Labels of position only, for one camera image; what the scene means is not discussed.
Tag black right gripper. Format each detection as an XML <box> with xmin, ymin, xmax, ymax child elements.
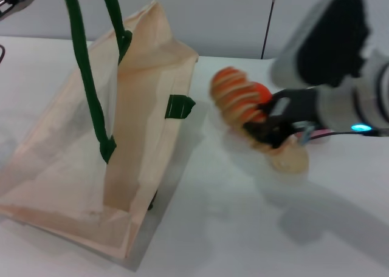
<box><xmin>243</xmin><ymin>88</ymin><xmax>320</xmax><ymax>149</ymax></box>

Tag orange striped bread loaf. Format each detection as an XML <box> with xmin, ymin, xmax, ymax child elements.
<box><xmin>209</xmin><ymin>66</ymin><xmax>270</xmax><ymax>138</ymax></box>

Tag beige egg yolk pastry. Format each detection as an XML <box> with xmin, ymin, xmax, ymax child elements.
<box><xmin>264</xmin><ymin>136</ymin><xmax>310</xmax><ymax>175</ymax></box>

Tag beige canvas bag green handles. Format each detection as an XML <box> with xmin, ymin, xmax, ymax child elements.
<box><xmin>0</xmin><ymin>0</ymin><xmax>199</xmax><ymax>260</ymax></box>

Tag orange round fruit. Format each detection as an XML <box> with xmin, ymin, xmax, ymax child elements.
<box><xmin>251</xmin><ymin>81</ymin><xmax>272</xmax><ymax>108</ymax></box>

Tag pink peach bun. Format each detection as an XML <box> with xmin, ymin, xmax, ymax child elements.
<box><xmin>303</xmin><ymin>129</ymin><xmax>331</xmax><ymax>145</ymax></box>

